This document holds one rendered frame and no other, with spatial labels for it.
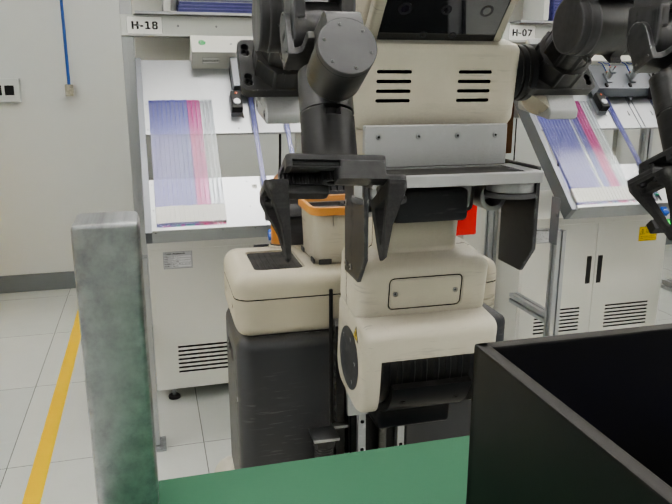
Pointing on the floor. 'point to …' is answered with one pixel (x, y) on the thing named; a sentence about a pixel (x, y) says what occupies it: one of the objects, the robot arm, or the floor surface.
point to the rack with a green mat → (107, 288)
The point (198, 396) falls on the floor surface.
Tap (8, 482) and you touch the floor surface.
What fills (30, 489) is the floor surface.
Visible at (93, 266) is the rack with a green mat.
